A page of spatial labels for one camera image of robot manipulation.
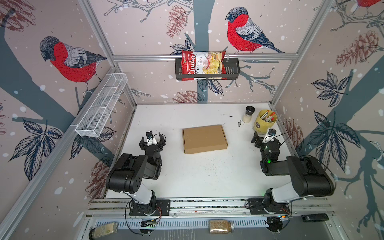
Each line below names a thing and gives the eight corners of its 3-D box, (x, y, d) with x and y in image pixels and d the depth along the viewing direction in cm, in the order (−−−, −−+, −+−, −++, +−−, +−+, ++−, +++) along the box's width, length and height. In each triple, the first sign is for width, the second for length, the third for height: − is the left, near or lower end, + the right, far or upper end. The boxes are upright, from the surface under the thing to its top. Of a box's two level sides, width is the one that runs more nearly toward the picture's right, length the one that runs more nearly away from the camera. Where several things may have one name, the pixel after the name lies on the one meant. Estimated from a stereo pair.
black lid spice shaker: (243, 123, 110) (247, 112, 101) (241, 116, 114) (245, 105, 105) (251, 123, 110) (256, 112, 101) (249, 116, 114) (254, 105, 105)
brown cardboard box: (184, 154, 94) (183, 151, 90) (182, 133, 105) (181, 129, 101) (228, 149, 97) (229, 145, 93) (221, 128, 108) (222, 124, 103)
